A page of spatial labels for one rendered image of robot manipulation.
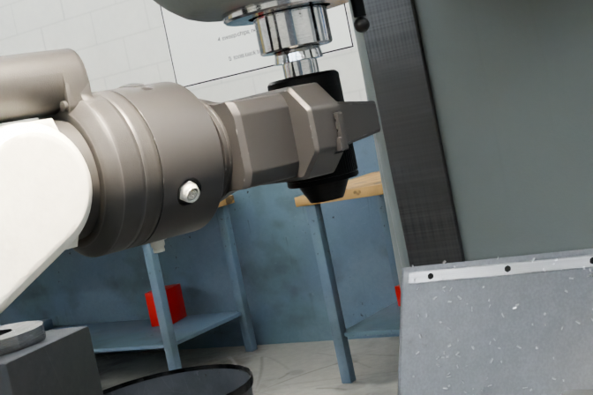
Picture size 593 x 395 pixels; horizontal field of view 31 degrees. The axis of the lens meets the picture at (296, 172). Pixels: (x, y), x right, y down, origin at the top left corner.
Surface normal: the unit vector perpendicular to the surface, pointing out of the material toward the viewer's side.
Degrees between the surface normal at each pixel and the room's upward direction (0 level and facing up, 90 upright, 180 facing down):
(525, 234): 90
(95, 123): 65
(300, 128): 90
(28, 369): 90
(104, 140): 75
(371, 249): 90
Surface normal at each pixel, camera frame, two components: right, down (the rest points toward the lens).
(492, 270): -0.57, -0.31
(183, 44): -0.53, 0.15
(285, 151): 0.66, -0.09
